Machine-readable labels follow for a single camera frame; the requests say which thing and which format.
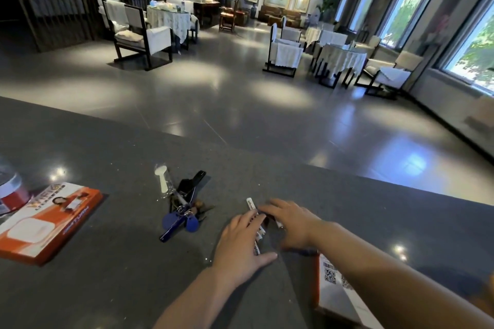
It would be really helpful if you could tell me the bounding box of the person's left hand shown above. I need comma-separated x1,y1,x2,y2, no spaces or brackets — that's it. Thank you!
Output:
211,209,278,290

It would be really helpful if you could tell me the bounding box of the person's right hand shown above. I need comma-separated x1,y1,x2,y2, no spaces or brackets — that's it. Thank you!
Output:
257,198,329,252

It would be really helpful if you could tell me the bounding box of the person's right forearm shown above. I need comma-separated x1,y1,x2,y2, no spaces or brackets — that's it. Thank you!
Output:
311,220,494,329

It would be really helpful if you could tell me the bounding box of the person's left forearm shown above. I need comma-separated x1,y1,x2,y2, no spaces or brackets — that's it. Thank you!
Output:
153,268,248,329

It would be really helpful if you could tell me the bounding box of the orange-edged white box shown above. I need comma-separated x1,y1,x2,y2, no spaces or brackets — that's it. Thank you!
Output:
314,253,386,329

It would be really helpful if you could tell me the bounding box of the bunch of keys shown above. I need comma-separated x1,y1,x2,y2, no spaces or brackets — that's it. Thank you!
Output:
170,190,216,225

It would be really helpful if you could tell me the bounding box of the black car key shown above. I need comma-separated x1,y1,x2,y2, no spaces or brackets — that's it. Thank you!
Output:
177,170,207,196

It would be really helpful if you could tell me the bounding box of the dark blue pen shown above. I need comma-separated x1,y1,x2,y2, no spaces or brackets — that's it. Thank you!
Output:
159,205,190,243

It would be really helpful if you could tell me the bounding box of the blue round key tag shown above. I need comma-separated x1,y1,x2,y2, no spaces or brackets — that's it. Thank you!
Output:
162,211,183,231

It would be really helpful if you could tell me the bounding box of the white plastic spoon in wrapper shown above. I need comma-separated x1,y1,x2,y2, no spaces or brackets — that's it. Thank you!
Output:
154,164,176,199

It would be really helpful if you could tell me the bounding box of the dark chair with draped cloth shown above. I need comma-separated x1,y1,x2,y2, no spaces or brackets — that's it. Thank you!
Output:
263,23,305,79

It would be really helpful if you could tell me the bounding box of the table with white tablecloth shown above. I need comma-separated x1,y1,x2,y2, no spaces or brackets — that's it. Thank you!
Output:
314,44,368,90
304,26,322,48

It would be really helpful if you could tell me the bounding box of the dark armchair with white cushions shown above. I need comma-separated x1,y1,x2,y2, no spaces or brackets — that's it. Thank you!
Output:
354,50,425,101
101,0,174,71

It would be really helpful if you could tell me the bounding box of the dark chair with white cover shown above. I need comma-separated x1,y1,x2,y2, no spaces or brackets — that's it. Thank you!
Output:
279,16,303,43
311,29,349,71
165,0,200,45

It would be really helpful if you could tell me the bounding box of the brown sofa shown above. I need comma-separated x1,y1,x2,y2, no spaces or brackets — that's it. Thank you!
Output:
257,5,303,29

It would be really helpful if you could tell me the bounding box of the brown wooden chair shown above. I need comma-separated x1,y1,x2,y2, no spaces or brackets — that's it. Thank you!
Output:
218,0,241,33

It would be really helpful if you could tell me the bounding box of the green potted plant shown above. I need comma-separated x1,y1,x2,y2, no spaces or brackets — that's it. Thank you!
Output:
316,0,340,24

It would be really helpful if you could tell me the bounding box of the round table with white cloth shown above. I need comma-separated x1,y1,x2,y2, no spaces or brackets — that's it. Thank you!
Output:
146,5,192,52

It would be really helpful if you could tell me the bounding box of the dark wooden table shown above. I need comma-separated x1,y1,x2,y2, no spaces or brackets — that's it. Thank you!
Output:
184,0,221,27

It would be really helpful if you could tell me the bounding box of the orange and white flat box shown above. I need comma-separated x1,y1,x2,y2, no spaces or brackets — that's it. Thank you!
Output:
0,182,104,266

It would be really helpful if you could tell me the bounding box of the white covered armchair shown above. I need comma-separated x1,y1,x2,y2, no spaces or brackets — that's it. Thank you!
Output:
93,0,130,32

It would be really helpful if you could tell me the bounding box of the red and white round container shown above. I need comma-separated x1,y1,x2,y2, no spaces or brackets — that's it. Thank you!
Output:
0,157,31,215

